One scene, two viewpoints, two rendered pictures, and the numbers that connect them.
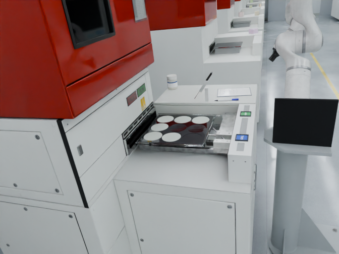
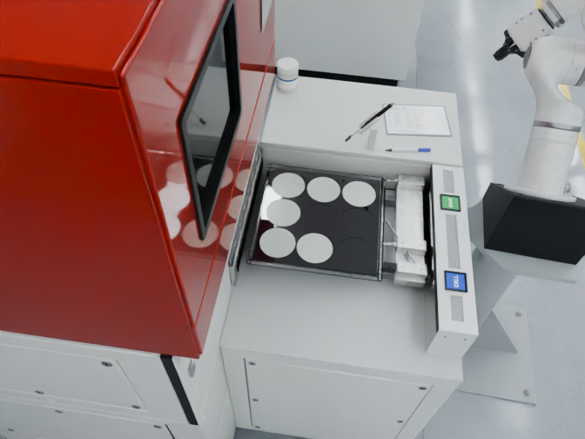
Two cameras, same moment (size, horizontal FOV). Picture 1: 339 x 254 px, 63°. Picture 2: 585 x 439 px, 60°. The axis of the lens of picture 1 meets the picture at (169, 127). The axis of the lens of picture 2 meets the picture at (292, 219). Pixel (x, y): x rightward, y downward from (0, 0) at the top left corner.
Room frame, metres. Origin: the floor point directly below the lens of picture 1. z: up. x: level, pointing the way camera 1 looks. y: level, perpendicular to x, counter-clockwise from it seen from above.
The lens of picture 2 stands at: (0.51, 0.27, 2.07)
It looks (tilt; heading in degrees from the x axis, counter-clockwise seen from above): 53 degrees down; 345
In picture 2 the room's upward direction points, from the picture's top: 3 degrees clockwise
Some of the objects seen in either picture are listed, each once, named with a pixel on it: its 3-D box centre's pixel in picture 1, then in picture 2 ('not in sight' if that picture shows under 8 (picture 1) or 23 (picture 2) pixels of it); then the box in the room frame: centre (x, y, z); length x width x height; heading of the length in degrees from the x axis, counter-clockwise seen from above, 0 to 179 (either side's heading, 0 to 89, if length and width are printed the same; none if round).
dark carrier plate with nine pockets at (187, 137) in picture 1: (177, 128); (319, 217); (1.38, -0.04, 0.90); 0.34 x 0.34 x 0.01; 69
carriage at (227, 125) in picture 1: (226, 133); (408, 230); (1.30, -0.30, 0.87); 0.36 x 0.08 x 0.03; 159
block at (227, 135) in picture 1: (224, 135); (411, 246); (1.23, -0.27, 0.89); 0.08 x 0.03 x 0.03; 69
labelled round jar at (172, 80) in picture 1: (172, 81); (287, 75); (1.89, -0.06, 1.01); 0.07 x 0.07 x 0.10
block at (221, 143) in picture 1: (222, 143); (411, 270); (1.15, -0.24, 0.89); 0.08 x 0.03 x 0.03; 69
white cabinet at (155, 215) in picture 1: (204, 190); (339, 284); (1.41, -0.17, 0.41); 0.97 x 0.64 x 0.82; 159
